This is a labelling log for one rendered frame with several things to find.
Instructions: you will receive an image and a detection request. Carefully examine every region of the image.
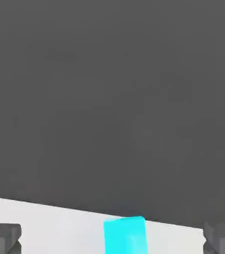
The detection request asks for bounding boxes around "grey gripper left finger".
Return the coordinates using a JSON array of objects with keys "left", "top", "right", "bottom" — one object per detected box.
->
[{"left": 0, "top": 223, "right": 22, "bottom": 254}]

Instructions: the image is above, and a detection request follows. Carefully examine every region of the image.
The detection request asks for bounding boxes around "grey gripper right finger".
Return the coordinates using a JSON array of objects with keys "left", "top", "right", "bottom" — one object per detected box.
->
[{"left": 202, "top": 221, "right": 225, "bottom": 254}]

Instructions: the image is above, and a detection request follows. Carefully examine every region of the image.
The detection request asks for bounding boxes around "large cyan box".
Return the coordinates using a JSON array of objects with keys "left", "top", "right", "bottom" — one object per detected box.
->
[{"left": 103, "top": 215, "right": 149, "bottom": 254}]

